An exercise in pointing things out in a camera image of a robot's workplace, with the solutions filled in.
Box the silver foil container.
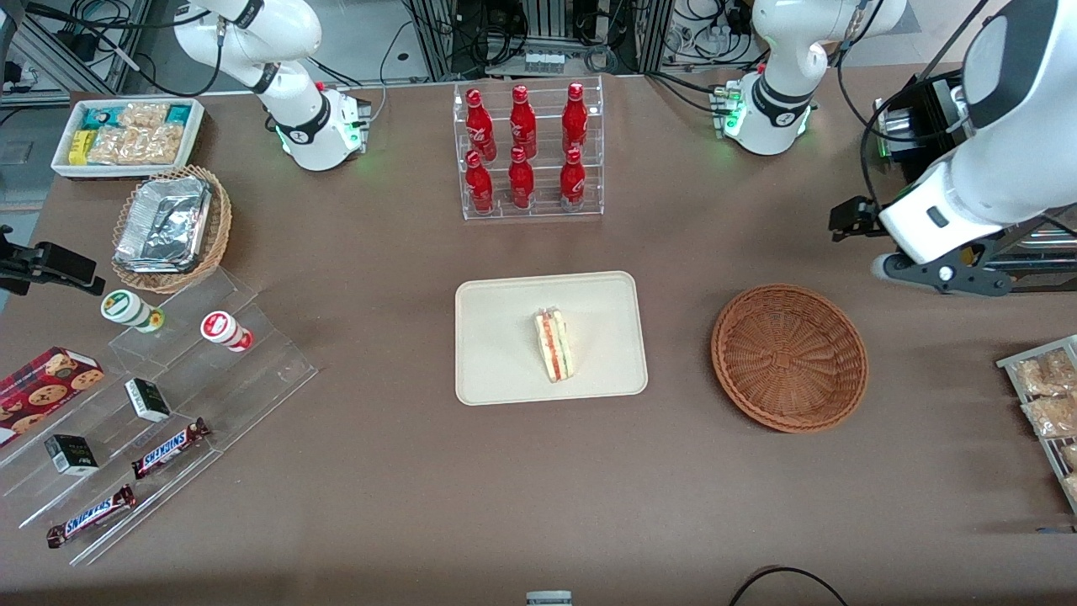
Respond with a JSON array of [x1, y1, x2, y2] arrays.
[[114, 175, 211, 274]]

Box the black hot food warmer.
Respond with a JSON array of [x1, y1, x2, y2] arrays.
[[875, 72, 1077, 295]]

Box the clear acrylic bottle rack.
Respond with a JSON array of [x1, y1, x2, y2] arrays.
[[453, 76, 605, 221]]

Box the red cookie box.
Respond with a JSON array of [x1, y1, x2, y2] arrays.
[[0, 347, 105, 447]]

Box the clear bag of rice crackers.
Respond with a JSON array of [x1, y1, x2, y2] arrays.
[[118, 103, 169, 132], [88, 126, 183, 166]]

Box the beige plastic tray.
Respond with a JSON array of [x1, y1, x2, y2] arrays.
[[455, 271, 649, 407]]

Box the black clamp mount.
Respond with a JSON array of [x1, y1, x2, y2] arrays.
[[0, 226, 106, 297]]

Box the clear acrylic stepped stand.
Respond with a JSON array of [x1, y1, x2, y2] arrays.
[[0, 265, 319, 566]]

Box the red cola bottle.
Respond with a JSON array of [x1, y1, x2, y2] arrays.
[[465, 151, 495, 214], [561, 82, 589, 155], [560, 147, 586, 211], [508, 146, 535, 210], [465, 88, 497, 162], [510, 84, 538, 159]]

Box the small black carton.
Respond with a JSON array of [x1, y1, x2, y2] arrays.
[[44, 434, 99, 477], [125, 378, 172, 423]]

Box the red-lidded white cup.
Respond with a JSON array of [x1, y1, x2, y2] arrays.
[[200, 311, 254, 353]]

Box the black cable loop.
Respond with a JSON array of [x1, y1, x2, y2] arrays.
[[728, 566, 851, 606]]

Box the aluminium frame rack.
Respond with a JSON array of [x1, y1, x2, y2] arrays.
[[408, 0, 674, 81]]

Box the brown Snickers bar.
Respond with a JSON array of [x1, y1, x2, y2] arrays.
[[131, 417, 211, 481], [46, 484, 137, 550]]

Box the grey wire rack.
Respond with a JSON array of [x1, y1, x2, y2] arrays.
[[996, 335, 1077, 514]]

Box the triangular sandwich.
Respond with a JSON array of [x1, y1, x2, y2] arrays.
[[533, 308, 577, 384]]

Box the green-lidded white cup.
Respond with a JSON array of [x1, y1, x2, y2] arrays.
[[100, 289, 165, 334]]

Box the brown round wicker basket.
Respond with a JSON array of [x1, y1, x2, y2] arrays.
[[711, 284, 869, 434]]

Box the light tan wicker basket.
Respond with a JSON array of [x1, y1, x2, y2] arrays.
[[111, 165, 232, 295]]

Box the white rectangular snack bin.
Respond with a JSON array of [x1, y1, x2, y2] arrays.
[[50, 98, 205, 180]]

